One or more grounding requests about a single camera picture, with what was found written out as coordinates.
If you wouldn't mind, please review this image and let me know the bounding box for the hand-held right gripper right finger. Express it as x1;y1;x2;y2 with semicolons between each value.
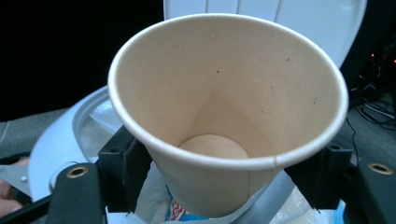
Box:
284;145;356;212

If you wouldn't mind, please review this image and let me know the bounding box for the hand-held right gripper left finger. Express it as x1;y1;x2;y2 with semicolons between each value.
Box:
98;125;153;215

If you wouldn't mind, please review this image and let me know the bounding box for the blue white snack wrapper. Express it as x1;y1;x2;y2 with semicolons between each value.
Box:
164;186;210;222

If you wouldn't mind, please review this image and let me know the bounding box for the beige paper cup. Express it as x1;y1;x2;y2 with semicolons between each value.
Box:
106;12;349;218

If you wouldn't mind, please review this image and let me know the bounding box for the clear plastic bin liner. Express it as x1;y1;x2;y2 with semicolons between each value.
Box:
77;101;345;224

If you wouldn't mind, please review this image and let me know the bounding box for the thin black cable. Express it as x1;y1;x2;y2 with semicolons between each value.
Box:
345;116;361;164

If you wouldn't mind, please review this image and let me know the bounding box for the tangle of black cables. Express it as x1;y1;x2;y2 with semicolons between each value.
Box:
348;40;396;132

